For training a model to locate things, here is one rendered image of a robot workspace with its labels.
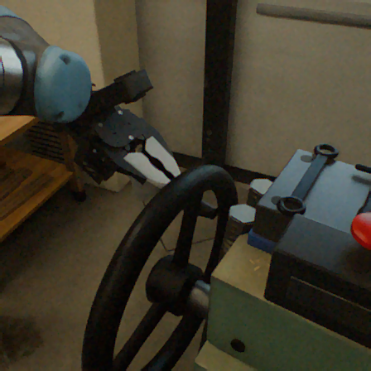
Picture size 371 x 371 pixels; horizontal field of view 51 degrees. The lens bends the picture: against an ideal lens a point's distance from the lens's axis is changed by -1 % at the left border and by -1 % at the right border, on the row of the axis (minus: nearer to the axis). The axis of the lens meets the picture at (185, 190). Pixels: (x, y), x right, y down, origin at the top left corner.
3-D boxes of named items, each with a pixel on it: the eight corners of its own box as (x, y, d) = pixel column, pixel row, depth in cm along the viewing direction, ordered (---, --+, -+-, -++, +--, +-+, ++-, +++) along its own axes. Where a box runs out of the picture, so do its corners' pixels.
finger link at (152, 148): (181, 201, 58) (136, 158, 58) (199, 180, 53) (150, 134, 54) (170, 214, 56) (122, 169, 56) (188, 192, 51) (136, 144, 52)
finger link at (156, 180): (170, 214, 56) (122, 169, 56) (188, 192, 51) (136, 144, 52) (156, 226, 54) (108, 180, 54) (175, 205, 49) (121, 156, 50)
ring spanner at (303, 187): (316, 145, 33) (318, 140, 33) (340, 151, 33) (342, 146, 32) (272, 212, 27) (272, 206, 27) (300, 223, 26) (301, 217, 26)
